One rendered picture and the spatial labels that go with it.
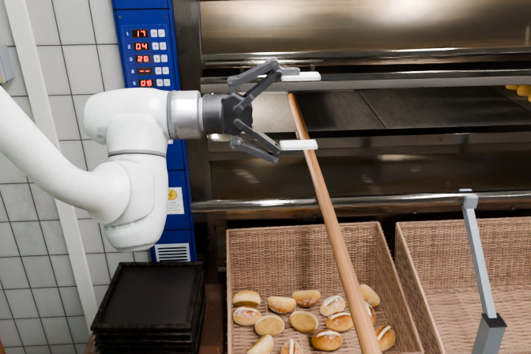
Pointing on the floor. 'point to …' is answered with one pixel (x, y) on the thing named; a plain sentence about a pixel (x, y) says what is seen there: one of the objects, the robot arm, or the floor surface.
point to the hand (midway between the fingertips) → (311, 111)
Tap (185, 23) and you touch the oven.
